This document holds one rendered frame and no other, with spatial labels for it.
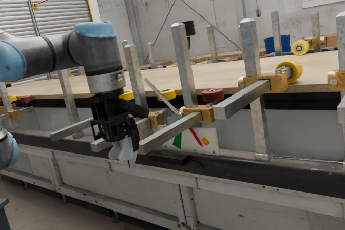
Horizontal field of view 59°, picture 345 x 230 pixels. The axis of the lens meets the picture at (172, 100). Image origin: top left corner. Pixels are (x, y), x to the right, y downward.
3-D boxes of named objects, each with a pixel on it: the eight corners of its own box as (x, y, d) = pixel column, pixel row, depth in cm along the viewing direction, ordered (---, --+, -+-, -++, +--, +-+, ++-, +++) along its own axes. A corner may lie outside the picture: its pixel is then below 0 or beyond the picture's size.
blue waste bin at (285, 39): (289, 71, 625) (285, 35, 610) (262, 72, 663) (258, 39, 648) (299, 65, 668) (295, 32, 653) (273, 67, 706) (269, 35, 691)
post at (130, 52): (152, 158, 128) (129, 44, 118) (146, 158, 130) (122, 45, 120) (157, 155, 130) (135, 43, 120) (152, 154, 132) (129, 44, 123)
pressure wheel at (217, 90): (221, 122, 110) (216, 91, 108) (202, 121, 115) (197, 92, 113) (231, 115, 116) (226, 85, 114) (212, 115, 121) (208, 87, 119)
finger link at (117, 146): (109, 173, 79) (101, 140, 77) (126, 164, 83) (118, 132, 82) (117, 175, 77) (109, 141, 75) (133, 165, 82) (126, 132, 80)
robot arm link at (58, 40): (27, 38, 77) (56, 31, 70) (65, 34, 86) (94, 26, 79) (37, 75, 79) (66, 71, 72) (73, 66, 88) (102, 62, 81)
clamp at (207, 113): (211, 122, 103) (209, 109, 102) (179, 121, 112) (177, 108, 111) (219, 117, 108) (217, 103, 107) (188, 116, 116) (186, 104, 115)
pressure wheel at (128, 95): (138, 114, 146) (134, 90, 143) (122, 117, 145) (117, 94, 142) (137, 110, 153) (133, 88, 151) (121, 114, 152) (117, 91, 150)
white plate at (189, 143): (218, 156, 105) (214, 129, 103) (161, 149, 121) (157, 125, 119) (219, 155, 105) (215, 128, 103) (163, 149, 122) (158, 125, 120)
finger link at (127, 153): (117, 175, 77) (109, 141, 75) (133, 165, 82) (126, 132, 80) (126, 177, 75) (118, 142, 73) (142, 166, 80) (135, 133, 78)
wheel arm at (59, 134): (56, 143, 116) (53, 133, 115) (51, 142, 118) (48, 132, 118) (135, 110, 149) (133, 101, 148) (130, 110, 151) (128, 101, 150)
